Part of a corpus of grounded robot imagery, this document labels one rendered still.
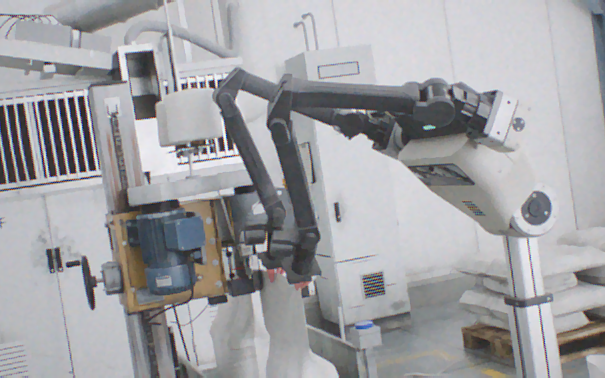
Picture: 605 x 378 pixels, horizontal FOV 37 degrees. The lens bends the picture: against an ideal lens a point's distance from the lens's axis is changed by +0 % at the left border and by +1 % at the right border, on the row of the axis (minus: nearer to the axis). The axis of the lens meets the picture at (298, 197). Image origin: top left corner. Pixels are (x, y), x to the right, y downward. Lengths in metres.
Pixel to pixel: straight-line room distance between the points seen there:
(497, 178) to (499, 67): 5.73
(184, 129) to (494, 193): 0.95
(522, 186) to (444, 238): 5.30
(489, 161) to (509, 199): 0.14
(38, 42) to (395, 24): 3.37
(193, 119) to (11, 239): 3.00
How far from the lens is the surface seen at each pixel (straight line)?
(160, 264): 2.75
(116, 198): 2.96
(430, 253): 7.74
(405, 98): 2.18
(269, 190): 2.72
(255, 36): 6.23
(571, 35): 8.54
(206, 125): 2.76
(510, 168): 2.42
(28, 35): 5.43
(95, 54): 5.34
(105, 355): 5.73
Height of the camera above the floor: 1.46
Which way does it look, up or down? 3 degrees down
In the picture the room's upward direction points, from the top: 9 degrees counter-clockwise
